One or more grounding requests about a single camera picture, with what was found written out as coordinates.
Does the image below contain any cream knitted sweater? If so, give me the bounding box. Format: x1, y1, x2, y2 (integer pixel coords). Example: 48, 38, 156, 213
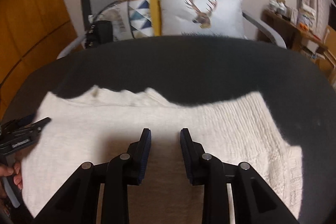
22, 86, 303, 223

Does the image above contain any black handbag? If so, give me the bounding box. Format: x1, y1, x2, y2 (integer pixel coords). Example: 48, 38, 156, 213
84, 20, 113, 49

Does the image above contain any person left hand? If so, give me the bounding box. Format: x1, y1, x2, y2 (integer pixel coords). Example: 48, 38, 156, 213
0, 161, 23, 190

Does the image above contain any wooden chair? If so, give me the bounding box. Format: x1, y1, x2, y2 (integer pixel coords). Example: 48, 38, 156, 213
315, 26, 335, 85

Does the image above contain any geometric triangle pattern pillow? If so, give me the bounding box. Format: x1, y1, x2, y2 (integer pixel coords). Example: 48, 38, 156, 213
91, 0, 154, 42

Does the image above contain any wooden side table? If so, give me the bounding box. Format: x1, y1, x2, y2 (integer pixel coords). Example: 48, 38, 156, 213
261, 9, 328, 53

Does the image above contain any white deer print pillow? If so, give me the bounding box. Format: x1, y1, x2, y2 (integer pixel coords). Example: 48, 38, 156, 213
159, 0, 244, 38

